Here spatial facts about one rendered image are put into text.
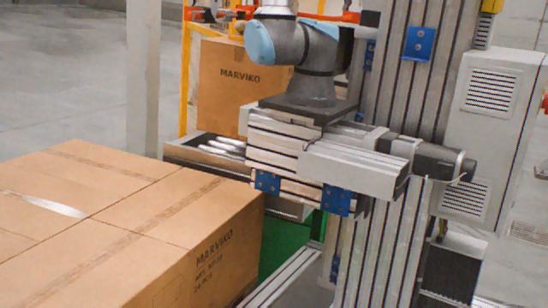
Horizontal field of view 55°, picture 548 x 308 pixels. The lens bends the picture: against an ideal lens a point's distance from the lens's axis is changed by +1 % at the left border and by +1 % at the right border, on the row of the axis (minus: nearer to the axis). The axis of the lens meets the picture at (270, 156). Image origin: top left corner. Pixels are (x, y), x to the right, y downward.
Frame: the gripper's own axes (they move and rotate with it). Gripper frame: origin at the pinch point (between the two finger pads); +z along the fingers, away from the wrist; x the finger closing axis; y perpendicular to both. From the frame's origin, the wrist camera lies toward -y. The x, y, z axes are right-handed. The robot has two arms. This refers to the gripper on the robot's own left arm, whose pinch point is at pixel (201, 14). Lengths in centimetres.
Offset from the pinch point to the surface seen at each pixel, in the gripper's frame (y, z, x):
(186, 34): 141, 29, 106
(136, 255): -50, 67, -15
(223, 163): 25, 64, 2
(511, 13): 913, 12, -47
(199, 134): 48, 62, 30
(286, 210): 28, 78, -29
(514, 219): 201, 121, -119
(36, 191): -37, 67, 42
